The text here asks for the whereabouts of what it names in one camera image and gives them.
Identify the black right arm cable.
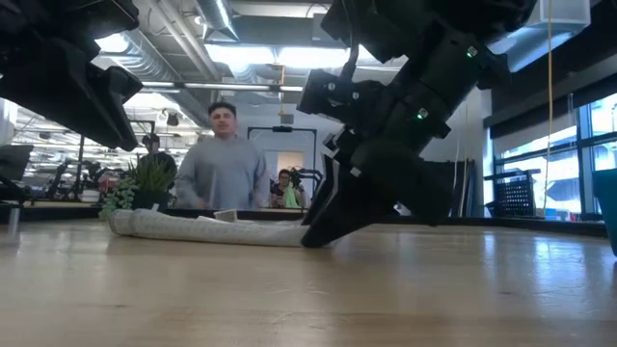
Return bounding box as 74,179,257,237
339,0,362,83

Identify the spiky green potted plant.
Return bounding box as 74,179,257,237
128,156,180,211

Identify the black leaning panel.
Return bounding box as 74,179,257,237
447,158,477,218

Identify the green cloth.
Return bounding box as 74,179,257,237
282,185,301,209

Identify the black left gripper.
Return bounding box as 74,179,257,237
0,0,145,152

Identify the black perforated crate cart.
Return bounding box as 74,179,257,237
483,168,542,219

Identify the black table edge rail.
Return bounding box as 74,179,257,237
18,205,608,238

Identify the grey waffle-weave towel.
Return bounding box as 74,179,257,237
108,207,310,249

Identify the trailing succulent plant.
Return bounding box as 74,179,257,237
98,176,140,222

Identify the silver metal post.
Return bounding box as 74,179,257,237
8,204,21,237

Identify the long ceiling light bar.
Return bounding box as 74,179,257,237
139,80,305,93

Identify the yellow hanging cable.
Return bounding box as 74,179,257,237
542,0,555,216

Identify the person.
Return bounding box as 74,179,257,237
139,133,178,192
269,168,308,209
174,100,271,211

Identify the silver rectangular air duct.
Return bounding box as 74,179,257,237
500,0,592,73

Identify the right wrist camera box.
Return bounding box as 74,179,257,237
297,69,389,127

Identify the dark computer monitor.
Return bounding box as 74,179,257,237
0,143,35,182

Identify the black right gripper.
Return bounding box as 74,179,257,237
301,108,455,250

